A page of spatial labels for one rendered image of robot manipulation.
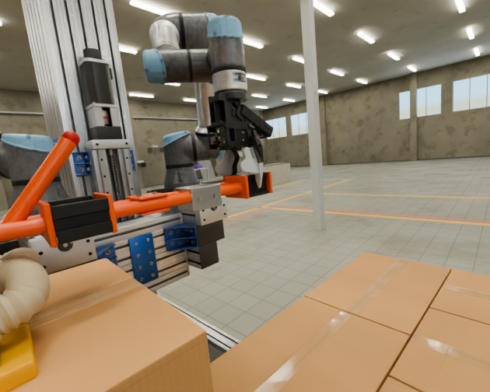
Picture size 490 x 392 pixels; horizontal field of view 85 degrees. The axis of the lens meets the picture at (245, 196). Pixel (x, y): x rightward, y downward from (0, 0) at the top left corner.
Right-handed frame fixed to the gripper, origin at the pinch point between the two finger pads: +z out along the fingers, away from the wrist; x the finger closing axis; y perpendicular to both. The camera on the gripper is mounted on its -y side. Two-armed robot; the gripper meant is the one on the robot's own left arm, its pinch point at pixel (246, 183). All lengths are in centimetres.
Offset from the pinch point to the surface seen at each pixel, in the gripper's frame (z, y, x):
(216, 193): 0.4, 11.5, 3.5
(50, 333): 13.1, 41.4, 7.0
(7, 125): -221, -12, -1378
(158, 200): -0.3, 23.7, 3.3
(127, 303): 13.1, 32.3, 7.8
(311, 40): -147, -280, -159
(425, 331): 53, -48, 24
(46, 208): -2.0, 39.2, 4.6
